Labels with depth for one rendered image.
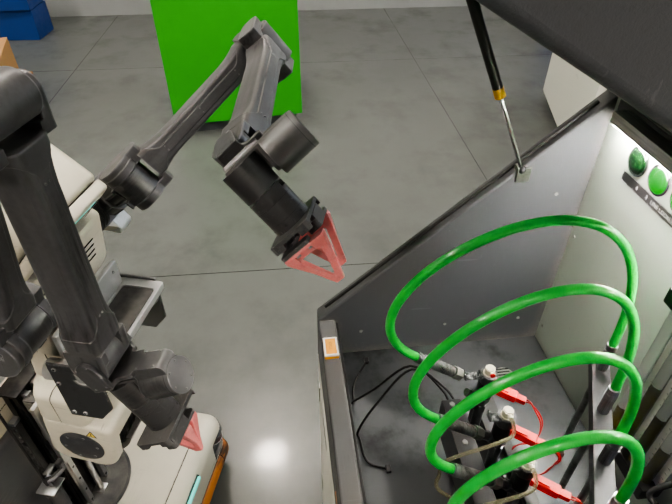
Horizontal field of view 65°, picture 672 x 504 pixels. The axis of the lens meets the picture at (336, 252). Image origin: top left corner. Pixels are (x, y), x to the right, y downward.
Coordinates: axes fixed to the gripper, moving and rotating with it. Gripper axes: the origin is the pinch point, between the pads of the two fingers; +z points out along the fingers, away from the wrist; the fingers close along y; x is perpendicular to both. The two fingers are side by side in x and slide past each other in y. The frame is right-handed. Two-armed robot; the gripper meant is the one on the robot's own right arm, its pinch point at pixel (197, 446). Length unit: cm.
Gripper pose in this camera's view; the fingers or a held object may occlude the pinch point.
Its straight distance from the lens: 98.8
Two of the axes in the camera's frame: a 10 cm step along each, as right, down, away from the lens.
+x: -8.8, 2.6, 4.0
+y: 1.7, -6.2, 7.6
